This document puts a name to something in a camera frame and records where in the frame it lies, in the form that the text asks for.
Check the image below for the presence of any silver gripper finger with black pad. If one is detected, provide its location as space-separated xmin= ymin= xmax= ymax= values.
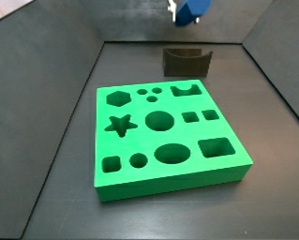
xmin=167 ymin=0 xmax=176 ymax=23

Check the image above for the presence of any blue hexagonal prism block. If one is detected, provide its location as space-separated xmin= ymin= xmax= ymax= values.
xmin=175 ymin=0 xmax=211 ymax=26

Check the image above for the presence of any green foam shape board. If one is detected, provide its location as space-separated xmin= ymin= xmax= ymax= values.
xmin=93 ymin=80 xmax=252 ymax=202

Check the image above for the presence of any black curved cradle stand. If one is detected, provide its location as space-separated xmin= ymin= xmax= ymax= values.
xmin=163 ymin=48 xmax=212 ymax=77

